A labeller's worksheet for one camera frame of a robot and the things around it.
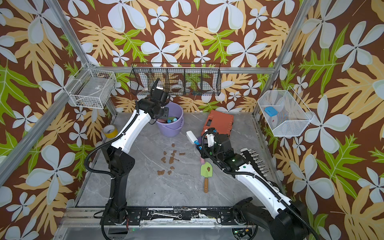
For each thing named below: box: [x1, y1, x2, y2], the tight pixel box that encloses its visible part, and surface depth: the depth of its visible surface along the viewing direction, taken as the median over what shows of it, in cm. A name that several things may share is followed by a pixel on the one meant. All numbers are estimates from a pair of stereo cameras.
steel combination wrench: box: [150, 209, 183, 220], surface depth 76 cm
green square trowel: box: [200, 162, 213, 193], surface depth 91 cm
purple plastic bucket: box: [156, 102, 185, 137], surface depth 100 cm
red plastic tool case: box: [201, 110, 234, 137], surface depth 113 cm
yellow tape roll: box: [103, 124, 119, 139], surface depth 110 cm
